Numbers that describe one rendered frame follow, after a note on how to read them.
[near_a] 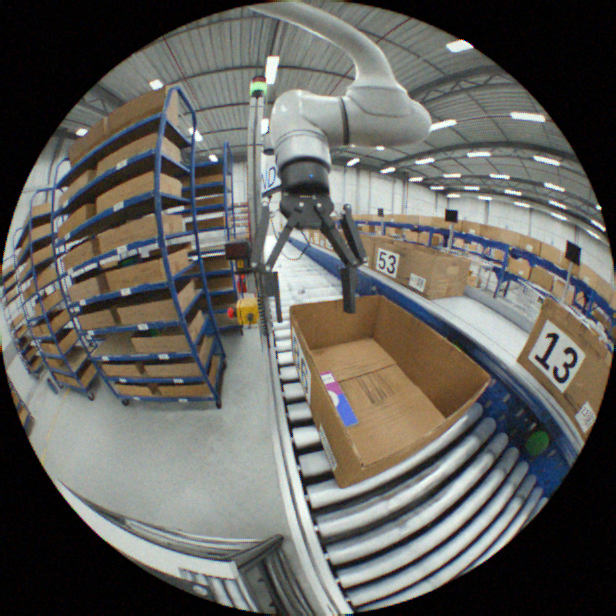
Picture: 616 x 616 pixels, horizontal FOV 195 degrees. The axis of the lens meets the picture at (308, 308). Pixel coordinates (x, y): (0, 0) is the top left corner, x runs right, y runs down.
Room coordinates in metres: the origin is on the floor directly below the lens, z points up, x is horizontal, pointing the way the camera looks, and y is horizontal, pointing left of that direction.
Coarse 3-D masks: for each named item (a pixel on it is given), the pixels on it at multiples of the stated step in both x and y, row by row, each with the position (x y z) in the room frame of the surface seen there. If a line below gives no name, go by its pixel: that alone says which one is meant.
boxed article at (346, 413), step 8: (328, 376) 0.31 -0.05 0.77; (328, 384) 0.28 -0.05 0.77; (336, 384) 0.28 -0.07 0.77; (336, 392) 0.26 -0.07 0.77; (336, 400) 0.23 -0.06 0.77; (344, 400) 0.23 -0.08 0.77; (336, 408) 0.21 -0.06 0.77; (344, 408) 0.21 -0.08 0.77; (344, 416) 0.19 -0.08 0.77; (352, 416) 0.19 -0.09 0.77; (344, 424) 0.17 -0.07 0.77; (352, 424) 0.17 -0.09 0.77
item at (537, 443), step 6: (540, 432) -0.05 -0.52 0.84; (534, 438) -0.05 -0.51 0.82; (540, 438) -0.06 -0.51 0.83; (546, 438) -0.07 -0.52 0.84; (528, 444) -0.05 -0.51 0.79; (534, 444) -0.06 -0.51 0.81; (540, 444) -0.07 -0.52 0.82; (546, 444) -0.09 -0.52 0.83; (528, 450) -0.06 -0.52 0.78; (534, 450) -0.08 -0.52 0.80; (540, 450) -0.09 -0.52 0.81
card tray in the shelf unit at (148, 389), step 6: (114, 384) 0.44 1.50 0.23; (120, 384) 0.49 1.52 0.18; (138, 384) 0.58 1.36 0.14; (144, 384) 0.59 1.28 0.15; (150, 384) 0.56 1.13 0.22; (156, 384) 0.61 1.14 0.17; (120, 390) 0.45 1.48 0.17; (126, 390) 0.46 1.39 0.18; (132, 390) 0.48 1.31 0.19; (138, 390) 0.50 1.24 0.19; (144, 390) 0.51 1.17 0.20; (150, 390) 0.53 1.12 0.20
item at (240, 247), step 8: (232, 240) 0.44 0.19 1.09; (240, 240) 0.44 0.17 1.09; (248, 240) 0.51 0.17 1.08; (224, 248) 0.41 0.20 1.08; (232, 248) 0.41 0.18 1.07; (240, 248) 0.42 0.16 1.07; (248, 248) 0.43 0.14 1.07; (232, 256) 0.41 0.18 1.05; (240, 256) 0.42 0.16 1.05; (248, 256) 0.42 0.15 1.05; (240, 264) 0.45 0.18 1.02; (248, 272) 0.47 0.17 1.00
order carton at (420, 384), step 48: (336, 336) 0.45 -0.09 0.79; (384, 336) 0.43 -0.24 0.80; (432, 336) 0.28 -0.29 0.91; (384, 384) 0.28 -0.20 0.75; (432, 384) 0.23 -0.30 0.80; (480, 384) 0.13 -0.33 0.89; (336, 432) 0.10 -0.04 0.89; (384, 432) 0.15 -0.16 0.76; (432, 432) 0.07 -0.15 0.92; (336, 480) 0.06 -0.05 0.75
